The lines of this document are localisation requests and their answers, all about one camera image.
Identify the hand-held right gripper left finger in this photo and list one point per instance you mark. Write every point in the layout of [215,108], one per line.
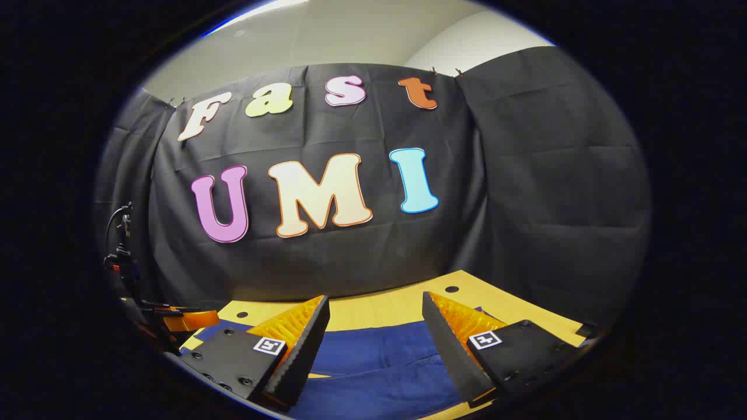
[306,350]

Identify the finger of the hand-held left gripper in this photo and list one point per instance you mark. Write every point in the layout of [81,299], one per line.
[189,321]

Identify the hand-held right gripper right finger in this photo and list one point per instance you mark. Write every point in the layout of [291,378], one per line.
[452,356]

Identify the blue jeans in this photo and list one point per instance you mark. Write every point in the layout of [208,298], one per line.
[379,373]

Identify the black backdrop cloth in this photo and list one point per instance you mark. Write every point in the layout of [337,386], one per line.
[350,262]

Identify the black table clamp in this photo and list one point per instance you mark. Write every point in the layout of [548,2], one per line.
[586,329]

